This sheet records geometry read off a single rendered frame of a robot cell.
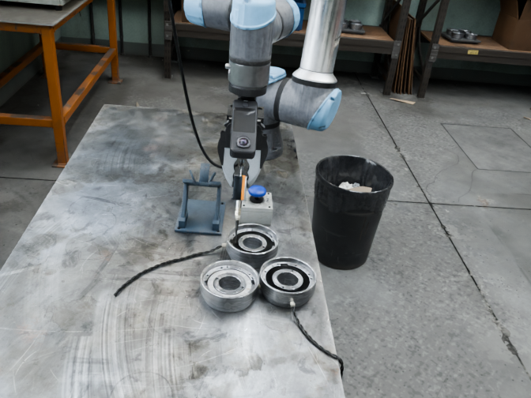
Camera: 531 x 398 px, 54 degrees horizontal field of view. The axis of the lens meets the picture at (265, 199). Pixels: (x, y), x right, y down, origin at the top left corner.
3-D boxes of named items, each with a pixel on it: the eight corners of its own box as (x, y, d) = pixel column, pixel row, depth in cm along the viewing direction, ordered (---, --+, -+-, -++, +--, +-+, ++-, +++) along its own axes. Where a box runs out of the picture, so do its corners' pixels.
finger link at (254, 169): (262, 176, 109) (261, 136, 105) (261, 190, 104) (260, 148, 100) (247, 176, 109) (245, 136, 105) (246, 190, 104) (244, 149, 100)
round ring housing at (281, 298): (254, 273, 101) (256, 256, 99) (307, 272, 103) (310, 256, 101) (261, 311, 92) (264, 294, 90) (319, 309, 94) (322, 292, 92)
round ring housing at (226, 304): (201, 317, 90) (201, 298, 88) (198, 276, 99) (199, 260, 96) (261, 314, 91) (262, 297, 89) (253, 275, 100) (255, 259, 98)
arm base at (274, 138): (231, 135, 154) (232, 103, 149) (280, 139, 155) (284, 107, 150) (229, 159, 141) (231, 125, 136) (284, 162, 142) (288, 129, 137)
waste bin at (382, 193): (381, 277, 231) (403, 195, 209) (306, 273, 229) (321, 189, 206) (365, 232, 260) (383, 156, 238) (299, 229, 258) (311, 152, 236)
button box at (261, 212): (271, 226, 115) (273, 207, 113) (239, 224, 115) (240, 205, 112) (269, 206, 122) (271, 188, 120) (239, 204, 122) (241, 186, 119)
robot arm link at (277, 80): (249, 104, 150) (253, 58, 143) (292, 115, 146) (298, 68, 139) (230, 118, 140) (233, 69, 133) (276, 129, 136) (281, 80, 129)
